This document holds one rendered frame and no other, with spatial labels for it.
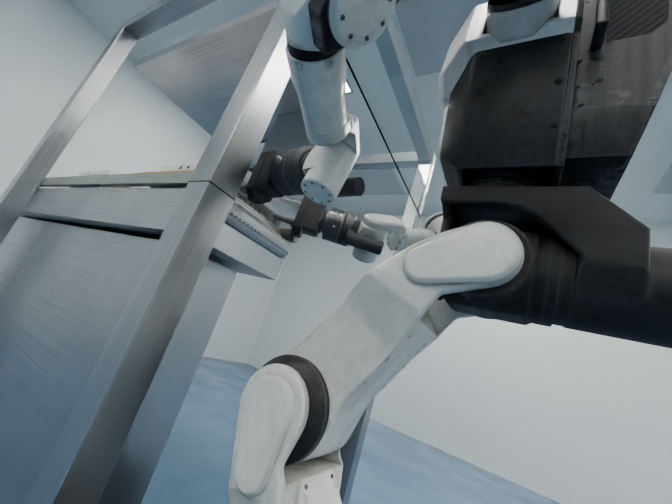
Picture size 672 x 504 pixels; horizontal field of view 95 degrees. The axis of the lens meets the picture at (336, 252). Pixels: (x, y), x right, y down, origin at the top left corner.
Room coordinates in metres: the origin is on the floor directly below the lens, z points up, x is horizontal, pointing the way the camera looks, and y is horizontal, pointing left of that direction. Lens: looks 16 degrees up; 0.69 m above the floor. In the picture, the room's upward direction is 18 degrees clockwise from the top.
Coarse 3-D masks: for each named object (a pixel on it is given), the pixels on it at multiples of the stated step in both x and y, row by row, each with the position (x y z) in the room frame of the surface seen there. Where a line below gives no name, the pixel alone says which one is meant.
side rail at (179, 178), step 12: (48, 180) 1.10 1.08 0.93; (60, 180) 1.03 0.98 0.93; (72, 180) 0.97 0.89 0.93; (84, 180) 0.92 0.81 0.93; (96, 180) 0.87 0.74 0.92; (108, 180) 0.83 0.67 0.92; (120, 180) 0.79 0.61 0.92; (132, 180) 0.75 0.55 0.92; (144, 180) 0.72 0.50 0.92; (156, 180) 0.69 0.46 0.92; (168, 180) 0.66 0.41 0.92; (180, 180) 0.64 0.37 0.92
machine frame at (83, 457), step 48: (192, 0) 0.85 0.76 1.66; (96, 96) 1.12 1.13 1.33; (240, 96) 0.49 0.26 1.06; (48, 144) 1.09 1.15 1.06; (240, 144) 0.49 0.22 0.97; (192, 192) 0.49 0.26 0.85; (0, 240) 1.12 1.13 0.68; (192, 240) 0.49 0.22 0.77; (144, 288) 0.49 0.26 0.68; (192, 288) 0.52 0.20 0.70; (144, 336) 0.49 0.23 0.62; (96, 384) 0.49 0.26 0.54; (144, 384) 0.51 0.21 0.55; (96, 432) 0.48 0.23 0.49; (48, 480) 0.49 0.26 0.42; (96, 480) 0.51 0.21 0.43
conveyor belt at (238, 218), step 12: (228, 216) 0.62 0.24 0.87; (240, 216) 0.63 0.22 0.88; (252, 216) 0.67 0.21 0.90; (240, 228) 0.66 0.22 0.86; (252, 228) 0.67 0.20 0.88; (264, 228) 0.70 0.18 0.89; (252, 240) 0.71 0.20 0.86; (264, 240) 0.72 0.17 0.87; (276, 240) 0.74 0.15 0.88; (276, 252) 0.77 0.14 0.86; (288, 252) 0.79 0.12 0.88
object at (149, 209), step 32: (64, 192) 0.98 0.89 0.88; (96, 192) 0.85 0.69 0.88; (128, 192) 0.75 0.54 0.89; (160, 192) 0.67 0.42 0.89; (96, 224) 0.85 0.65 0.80; (128, 224) 0.70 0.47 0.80; (160, 224) 0.63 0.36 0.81; (224, 224) 0.64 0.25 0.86; (224, 256) 0.70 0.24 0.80; (256, 256) 0.74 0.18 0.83
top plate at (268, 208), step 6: (162, 168) 0.73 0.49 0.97; (168, 168) 0.72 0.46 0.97; (174, 168) 0.70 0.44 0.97; (180, 168) 0.69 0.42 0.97; (186, 168) 0.68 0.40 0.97; (192, 168) 0.66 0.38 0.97; (240, 192) 0.70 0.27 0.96; (246, 198) 0.73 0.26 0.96; (258, 204) 0.74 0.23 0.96; (264, 204) 0.73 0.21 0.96; (270, 204) 0.75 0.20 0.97; (264, 210) 0.77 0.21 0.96; (270, 210) 0.76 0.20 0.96; (276, 210) 0.77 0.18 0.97; (270, 216) 0.80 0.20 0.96
